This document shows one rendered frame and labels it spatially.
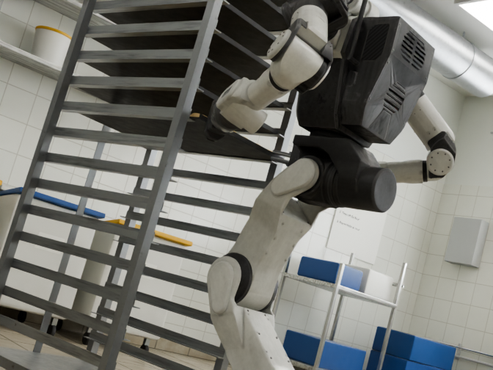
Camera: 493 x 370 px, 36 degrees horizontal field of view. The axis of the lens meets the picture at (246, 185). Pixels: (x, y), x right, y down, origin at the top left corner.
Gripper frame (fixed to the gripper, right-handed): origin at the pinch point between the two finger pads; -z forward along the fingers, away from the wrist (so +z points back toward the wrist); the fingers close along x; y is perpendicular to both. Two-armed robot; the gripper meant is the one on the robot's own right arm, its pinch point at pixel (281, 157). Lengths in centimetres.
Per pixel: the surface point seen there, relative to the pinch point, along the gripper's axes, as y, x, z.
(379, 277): -376, 0, 32
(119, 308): 32, -56, -26
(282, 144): -6.9, 5.4, -1.8
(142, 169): 23.4, -17.5, -33.8
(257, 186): -9.1, -9.1, -6.5
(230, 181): -15.2, -8.9, -17.0
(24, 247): -165, -49, -155
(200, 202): -20.7, -17.7, -26.4
